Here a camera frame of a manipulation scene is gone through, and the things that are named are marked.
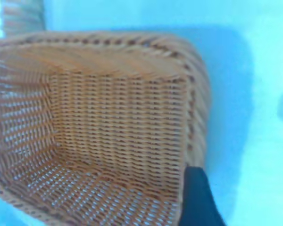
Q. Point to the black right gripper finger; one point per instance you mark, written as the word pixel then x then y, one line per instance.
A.
pixel 198 202

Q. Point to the orange woven wicker basket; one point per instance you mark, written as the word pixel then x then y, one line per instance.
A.
pixel 108 129

